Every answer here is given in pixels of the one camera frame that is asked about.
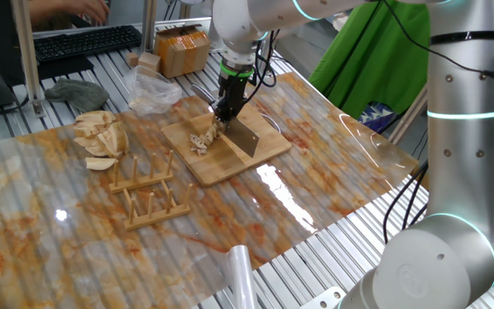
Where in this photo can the wooden peg rack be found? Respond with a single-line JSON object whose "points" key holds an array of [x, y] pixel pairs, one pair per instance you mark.
{"points": [[152, 212]]}

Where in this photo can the bamboo cutting board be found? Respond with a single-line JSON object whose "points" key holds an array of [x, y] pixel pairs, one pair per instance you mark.
{"points": [[268, 146]]}

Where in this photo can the marble pattern plastic sheet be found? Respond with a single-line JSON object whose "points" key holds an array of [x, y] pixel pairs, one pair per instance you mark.
{"points": [[101, 249]]}

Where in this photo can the steel cleaver knife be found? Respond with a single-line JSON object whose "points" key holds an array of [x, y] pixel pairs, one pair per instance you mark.
{"points": [[245, 138]]}

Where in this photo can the clear plastic film roll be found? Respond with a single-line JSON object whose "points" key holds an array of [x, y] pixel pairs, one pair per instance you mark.
{"points": [[240, 274]]}

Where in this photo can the lotus root piece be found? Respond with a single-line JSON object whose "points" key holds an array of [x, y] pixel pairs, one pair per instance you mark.
{"points": [[218, 128]]}

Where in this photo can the black keyboard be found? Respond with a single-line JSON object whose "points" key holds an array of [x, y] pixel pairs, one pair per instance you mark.
{"points": [[86, 42]]}

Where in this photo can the lotus root chunk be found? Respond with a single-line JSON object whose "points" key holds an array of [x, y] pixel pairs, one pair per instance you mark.
{"points": [[94, 118], [85, 143]]}

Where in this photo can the small wooden block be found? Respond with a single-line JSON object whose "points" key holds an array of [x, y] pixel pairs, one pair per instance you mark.
{"points": [[132, 59]]}

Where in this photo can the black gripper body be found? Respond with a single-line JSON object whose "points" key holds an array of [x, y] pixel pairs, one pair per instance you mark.
{"points": [[233, 89]]}

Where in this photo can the clear plastic bag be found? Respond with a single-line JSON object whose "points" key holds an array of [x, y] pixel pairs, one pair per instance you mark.
{"points": [[152, 92]]}

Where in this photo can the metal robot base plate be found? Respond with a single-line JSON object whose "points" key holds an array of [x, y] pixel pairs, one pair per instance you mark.
{"points": [[322, 300]]}

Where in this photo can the grey green cloth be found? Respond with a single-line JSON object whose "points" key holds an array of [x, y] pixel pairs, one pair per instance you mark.
{"points": [[77, 94]]}

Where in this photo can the aluminium frame post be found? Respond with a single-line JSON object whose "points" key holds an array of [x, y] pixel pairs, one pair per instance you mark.
{"points": [[407, 116], [28, 56], [148, 26]]}

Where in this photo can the blue patterned bag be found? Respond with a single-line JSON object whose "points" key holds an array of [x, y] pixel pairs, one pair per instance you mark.
{"points": [[376, 116]]}

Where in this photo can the black desk mat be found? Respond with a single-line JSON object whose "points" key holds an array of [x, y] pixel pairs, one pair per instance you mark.
{"points": [[64, 68]]}

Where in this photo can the taped cardboard box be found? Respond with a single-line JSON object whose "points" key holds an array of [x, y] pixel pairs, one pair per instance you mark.
{"points": [[182, 49]]}

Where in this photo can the bare person forearm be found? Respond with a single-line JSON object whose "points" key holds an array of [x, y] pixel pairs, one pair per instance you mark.
{"points": [[45, 10]]}

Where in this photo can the lotus slice with holes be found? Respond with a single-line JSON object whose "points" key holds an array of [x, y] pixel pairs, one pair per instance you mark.
{"points": [[194, 139], [209, 136], [202, 142]]}

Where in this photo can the pale lotus wedge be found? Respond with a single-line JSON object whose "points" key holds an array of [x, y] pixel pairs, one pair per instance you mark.
{"points": [[100, 163]]}

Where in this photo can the green fabric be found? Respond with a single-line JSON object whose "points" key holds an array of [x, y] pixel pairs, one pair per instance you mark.
{"points": [[375, 68]]}

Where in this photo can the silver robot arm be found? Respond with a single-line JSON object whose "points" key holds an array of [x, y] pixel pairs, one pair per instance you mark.
{"points": [[470, 171]]}

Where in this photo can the bare person hand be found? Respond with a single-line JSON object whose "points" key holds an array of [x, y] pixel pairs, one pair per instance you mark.
{"points": [[86, 7]]}

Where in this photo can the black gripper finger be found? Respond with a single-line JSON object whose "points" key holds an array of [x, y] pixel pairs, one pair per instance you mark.
{"points": [[220, 110], [236, 109]]}

